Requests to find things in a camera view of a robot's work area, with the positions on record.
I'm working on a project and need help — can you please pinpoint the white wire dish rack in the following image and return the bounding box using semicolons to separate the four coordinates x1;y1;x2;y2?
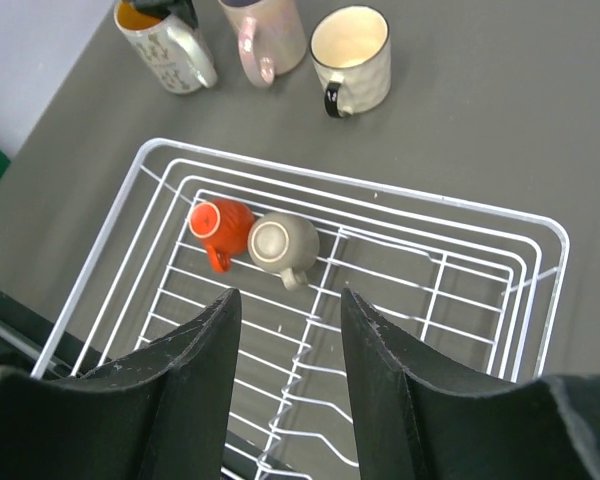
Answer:
33;138;570;479

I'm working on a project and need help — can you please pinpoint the cream dimpled mug black handle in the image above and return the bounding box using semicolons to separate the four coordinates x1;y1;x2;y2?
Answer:
310;5;391;118

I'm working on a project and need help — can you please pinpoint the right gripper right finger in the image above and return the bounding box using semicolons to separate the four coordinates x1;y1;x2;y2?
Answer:
341;288;600;479

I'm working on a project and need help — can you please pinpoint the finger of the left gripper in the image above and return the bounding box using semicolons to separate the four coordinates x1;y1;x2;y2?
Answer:
129;0;199;28

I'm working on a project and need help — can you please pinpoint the small grey cup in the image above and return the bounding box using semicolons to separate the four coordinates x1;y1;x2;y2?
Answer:
247;212;320;291

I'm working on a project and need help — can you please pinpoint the pink iridescent mug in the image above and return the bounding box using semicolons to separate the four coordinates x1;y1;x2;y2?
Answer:
219;0;307;88

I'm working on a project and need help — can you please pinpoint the small orange cup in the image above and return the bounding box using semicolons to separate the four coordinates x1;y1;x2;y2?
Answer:
189;198;255;273

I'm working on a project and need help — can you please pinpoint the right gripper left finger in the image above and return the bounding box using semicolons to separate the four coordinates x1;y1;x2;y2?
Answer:
0;289;242;479

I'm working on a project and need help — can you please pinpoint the white floral iridescent mug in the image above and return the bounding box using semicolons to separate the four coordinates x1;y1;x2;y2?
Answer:
114;1;218;95

